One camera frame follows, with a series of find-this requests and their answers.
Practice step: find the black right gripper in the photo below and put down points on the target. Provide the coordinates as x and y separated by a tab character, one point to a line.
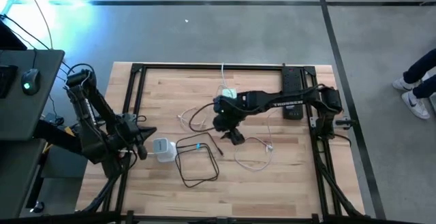
228	113

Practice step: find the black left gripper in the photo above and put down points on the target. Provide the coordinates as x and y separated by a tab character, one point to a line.
127	128

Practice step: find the white tower power strip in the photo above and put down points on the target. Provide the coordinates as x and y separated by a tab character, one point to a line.
164	149

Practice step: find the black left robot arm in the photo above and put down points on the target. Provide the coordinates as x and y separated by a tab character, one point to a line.
90	111

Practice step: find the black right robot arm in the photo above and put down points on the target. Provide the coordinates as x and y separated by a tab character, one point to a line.
289	99

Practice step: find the pale green cube power strip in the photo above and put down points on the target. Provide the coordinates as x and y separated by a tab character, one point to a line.
230	93

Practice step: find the black flat power strip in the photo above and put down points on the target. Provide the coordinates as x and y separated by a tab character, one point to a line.
293	77

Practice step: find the dark grey desk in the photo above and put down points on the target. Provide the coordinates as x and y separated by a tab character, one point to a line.
30	115

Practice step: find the black computer mouse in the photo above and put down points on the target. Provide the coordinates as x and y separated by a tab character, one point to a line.
30	81

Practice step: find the black keyboard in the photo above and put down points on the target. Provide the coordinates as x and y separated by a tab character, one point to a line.
6	81

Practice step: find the black laptop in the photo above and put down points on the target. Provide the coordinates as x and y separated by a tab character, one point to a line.
10	40

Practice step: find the person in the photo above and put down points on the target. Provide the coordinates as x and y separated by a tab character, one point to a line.
413	91

